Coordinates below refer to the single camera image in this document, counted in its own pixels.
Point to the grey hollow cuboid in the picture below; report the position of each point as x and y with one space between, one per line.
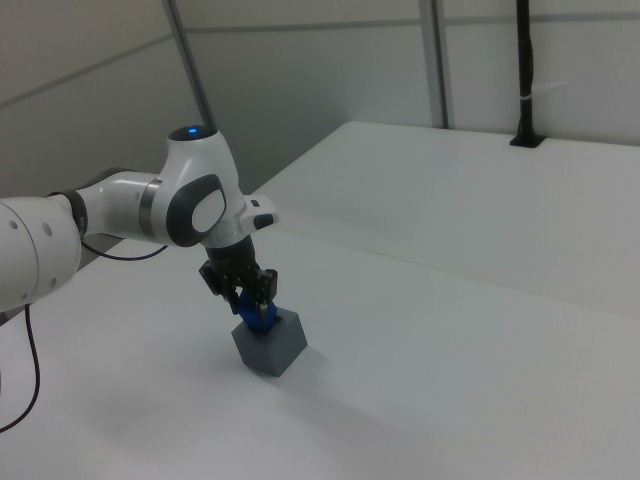
265 352

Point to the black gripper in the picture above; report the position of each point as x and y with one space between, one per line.
231 257

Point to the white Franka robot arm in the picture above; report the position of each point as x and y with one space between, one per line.
190 165

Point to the black camera pole with base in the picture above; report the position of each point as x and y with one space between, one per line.
525 75

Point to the blue block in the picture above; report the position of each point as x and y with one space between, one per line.
250 316

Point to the grey partition post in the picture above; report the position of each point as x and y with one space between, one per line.
192 65
442 65

